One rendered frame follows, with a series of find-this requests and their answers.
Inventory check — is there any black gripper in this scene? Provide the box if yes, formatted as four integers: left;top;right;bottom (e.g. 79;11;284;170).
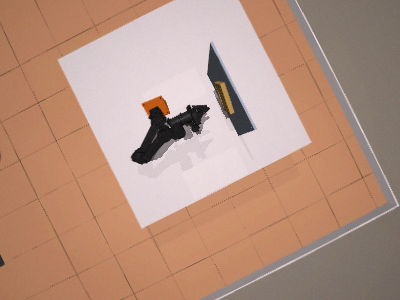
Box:
178;105;210;126

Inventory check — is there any wooden picture frame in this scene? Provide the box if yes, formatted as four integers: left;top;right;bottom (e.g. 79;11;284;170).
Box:
214;81;234;114

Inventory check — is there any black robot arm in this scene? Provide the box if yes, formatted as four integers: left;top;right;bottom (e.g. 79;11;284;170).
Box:
131;106;200;165

